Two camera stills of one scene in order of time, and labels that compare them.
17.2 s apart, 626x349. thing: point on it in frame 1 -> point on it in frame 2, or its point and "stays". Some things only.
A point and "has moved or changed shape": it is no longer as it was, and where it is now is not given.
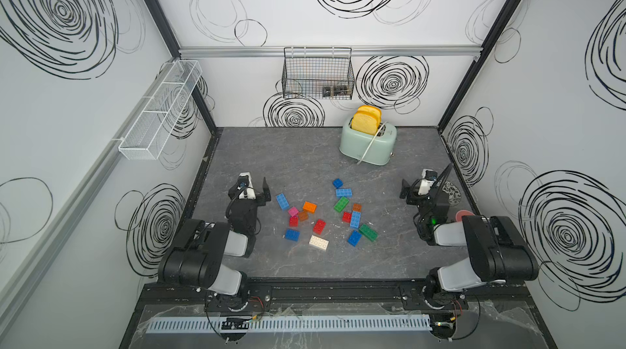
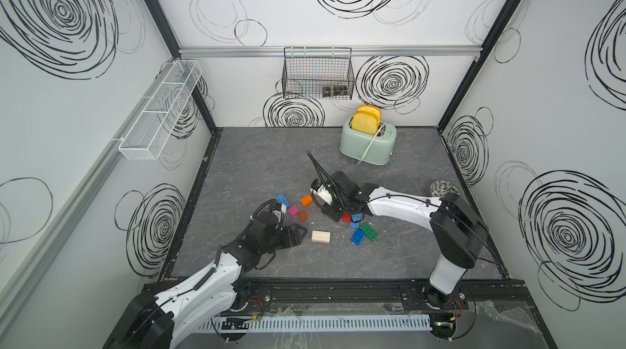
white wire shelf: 147,135 stays
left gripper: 260,199 -> 295,240
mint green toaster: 354,144 stays
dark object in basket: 336,90 stays
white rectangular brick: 319,242 has moved or changed shape
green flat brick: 368,232 stays
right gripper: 414,192 -> 326,209
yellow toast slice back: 372,109 stays
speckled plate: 454,192 stays
